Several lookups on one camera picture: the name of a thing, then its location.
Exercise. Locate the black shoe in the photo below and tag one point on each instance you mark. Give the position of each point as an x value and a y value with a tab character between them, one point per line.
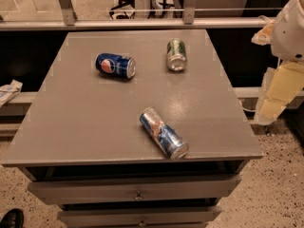
14	218

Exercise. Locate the green soda can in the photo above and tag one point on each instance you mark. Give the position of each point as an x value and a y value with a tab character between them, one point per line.
176	55

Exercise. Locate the lower grey drawer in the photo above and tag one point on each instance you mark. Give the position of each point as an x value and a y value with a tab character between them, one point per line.
139	217

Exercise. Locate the grey metal railing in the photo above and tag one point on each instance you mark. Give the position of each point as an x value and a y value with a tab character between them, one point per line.
90	14

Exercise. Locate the grey drawer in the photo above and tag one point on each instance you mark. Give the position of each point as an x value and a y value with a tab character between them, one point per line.
139	217
142	189

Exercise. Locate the blue Pepsi can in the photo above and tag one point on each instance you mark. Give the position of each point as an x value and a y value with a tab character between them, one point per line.
116	65

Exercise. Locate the upper grey drawer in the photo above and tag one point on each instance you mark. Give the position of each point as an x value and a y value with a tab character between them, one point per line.
142	189

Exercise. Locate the black office chair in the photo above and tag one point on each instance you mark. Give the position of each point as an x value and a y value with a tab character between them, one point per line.
122	3

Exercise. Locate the grey drawer cabinet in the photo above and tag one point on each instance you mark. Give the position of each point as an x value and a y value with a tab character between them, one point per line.
84	125

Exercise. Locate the white folded cloth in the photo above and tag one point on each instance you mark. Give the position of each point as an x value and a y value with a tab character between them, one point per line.
8	92

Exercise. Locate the blue silver Red Bull can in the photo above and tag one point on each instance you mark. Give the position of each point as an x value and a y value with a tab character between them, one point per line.
168	140

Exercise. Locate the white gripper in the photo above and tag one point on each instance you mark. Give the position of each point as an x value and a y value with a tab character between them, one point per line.
289	35

